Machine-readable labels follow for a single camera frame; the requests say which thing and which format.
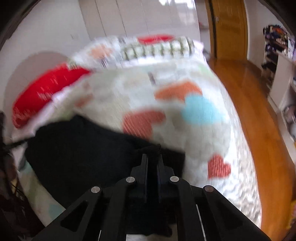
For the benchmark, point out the wooden door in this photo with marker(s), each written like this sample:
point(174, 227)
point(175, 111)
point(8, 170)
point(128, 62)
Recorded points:
point(231, 27)

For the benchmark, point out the long red pillow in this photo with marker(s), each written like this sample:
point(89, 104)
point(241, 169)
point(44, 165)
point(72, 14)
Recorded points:
point(46, 90)

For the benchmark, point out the white floral pillow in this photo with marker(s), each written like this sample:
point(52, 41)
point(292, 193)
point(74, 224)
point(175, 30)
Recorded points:
point(99, 52)

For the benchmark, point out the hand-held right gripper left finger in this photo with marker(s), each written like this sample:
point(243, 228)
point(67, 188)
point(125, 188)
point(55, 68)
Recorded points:
point(143, 172)

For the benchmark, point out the round beige headboard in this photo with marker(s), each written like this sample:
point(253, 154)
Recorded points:
point(27, 67)

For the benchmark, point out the white shelf unit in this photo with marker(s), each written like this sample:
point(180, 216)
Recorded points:
point(281, 76)

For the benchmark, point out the glossy white wardrobe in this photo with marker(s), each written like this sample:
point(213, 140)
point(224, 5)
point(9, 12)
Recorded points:
point(129, 16)

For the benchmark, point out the black pants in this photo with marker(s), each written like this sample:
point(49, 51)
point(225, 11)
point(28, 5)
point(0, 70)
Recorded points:
point(81, 157)

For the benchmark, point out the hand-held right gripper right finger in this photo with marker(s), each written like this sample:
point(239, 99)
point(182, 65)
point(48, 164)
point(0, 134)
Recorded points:
point(160, 176)

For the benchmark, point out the green patterned bolster pillow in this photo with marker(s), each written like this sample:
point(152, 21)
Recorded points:
point(157, 49)

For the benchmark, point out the heart print quilt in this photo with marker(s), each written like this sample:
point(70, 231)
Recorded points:
point(196, 139)

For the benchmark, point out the colourful clutter pile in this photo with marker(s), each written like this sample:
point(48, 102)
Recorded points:
point(277, 39)

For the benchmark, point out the white bed sheet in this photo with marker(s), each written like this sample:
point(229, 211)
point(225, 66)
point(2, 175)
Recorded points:
point(62, 99)

